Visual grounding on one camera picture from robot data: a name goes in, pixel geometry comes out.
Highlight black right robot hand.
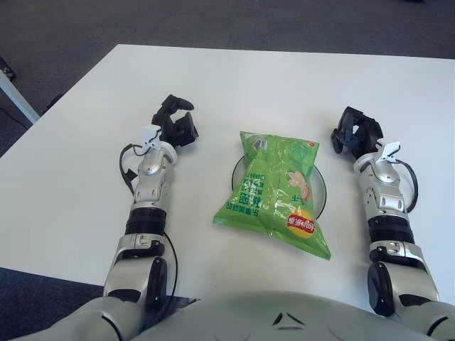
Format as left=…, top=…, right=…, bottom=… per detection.
left=330, top=105, right=385, bottom=161

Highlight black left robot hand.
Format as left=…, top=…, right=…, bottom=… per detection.
left=151, top=94, right=200, bottom=149

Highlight green snack chip bag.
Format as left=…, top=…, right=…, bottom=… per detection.
left=212, top=130, right=332, bottom=261

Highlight white plate black rim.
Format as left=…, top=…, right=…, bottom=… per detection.
left=230, top=153, right=327, bottom=217

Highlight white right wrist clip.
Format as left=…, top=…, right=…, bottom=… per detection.
left=375, top=139, right=402, bottom=164

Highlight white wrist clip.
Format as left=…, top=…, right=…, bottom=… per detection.
left=375, top=139, right=402, bottom=164
left=140, top=124, right=163, bottom=150

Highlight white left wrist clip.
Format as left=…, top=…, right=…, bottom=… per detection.
left=140, top=124, right=163, bottom=150

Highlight white side desk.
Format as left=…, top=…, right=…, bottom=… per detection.
left=0, top=69, right=40, bottom=125

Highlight black floor object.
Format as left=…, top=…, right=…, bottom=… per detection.
left=0, top=55, right=17, bottom=81

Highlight grey robot torso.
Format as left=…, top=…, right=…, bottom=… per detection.
left=76, top=289, right=438, bottom=341

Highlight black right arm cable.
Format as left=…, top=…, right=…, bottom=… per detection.
left=394, top=159, right=417, bottom=214

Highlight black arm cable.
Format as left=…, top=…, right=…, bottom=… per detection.
left=394, top=159, right=417, bottom=214
left=119, top=142, right=178, bottom=298

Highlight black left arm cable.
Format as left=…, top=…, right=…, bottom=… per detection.
left=119, top=142, right=178, bottom=298

